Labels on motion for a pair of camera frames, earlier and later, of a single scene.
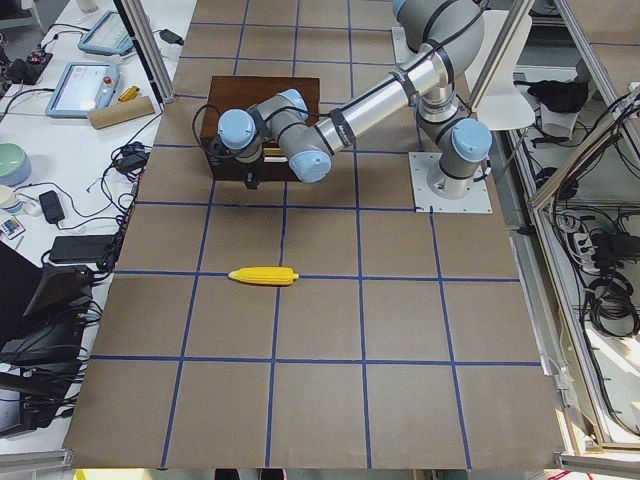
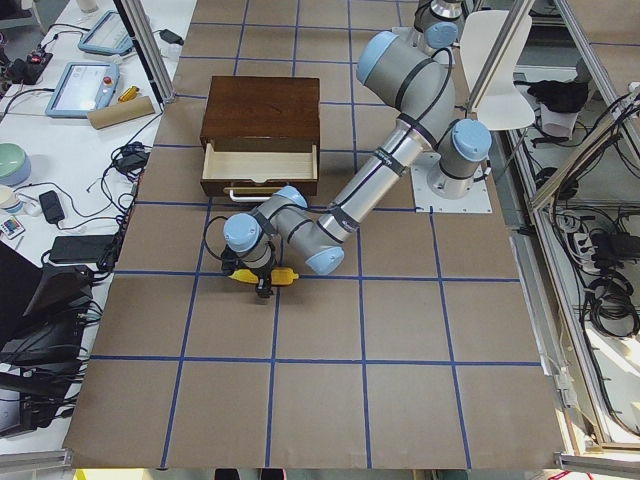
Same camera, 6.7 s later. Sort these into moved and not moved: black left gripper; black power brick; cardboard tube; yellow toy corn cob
Moved: black left gripper
Not moved: yellow toy corn cob; cardboard tube; black power brick
